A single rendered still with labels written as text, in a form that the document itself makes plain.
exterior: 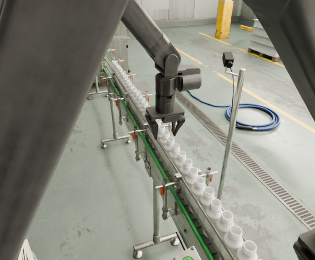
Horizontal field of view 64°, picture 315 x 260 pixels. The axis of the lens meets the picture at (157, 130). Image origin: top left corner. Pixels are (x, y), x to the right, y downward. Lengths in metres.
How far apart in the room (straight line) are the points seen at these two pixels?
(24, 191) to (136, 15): 0.49
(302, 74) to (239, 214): 2.27
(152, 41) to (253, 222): 2.06
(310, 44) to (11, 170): 0.22
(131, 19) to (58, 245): 1.98
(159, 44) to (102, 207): 2.01
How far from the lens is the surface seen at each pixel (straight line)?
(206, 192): 0.94
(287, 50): 0.24
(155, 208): 1.78
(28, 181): 0.18
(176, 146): 1.17
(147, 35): 0.63
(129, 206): 2.45
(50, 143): 0.16
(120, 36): 4.71
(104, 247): 2.22
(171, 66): 0.65
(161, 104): 0.71
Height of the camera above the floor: 1.83
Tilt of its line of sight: 32 degrees down
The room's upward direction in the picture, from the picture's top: straight up
